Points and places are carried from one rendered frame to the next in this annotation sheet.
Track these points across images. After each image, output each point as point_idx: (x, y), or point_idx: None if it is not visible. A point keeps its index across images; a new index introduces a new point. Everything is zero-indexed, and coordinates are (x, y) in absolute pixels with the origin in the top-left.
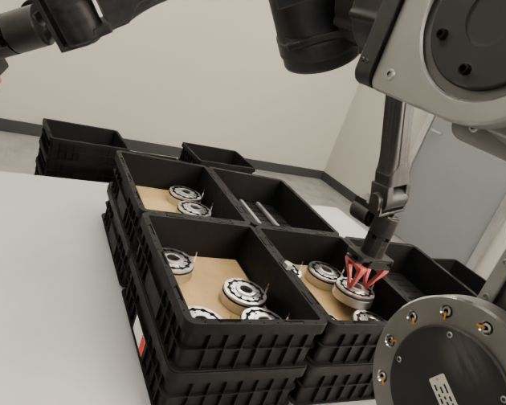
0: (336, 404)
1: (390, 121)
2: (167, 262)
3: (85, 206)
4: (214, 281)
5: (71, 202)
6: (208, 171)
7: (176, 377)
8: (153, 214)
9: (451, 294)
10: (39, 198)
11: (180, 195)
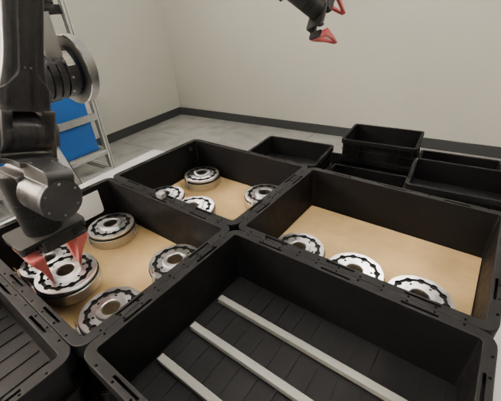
0: None
1: None
2: (238, 150)
3: None
4: (229, 218)
5: None
6: (448, 308)
7: None
8: (301, 169)
9: (73, 40)
10: None
11: (405, 282)
